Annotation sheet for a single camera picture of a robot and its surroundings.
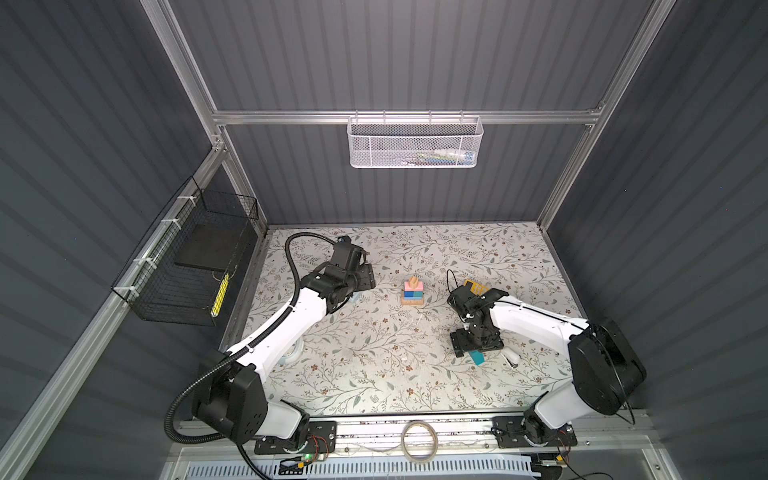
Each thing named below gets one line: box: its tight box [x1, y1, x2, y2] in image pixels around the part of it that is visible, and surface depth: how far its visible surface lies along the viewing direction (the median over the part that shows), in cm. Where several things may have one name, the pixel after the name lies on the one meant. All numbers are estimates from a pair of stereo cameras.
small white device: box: [501, 347, 520, 367], surface depth 86 cm
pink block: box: [404, 281, 424, 292], surface depth 96 cm
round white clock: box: [278, 339, 305, 367], surface depth 86 cm
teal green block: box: [469, 350, 485, 366], surface depth 88 cm
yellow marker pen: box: [210, 273, 229, 317], surface depth 69 cm
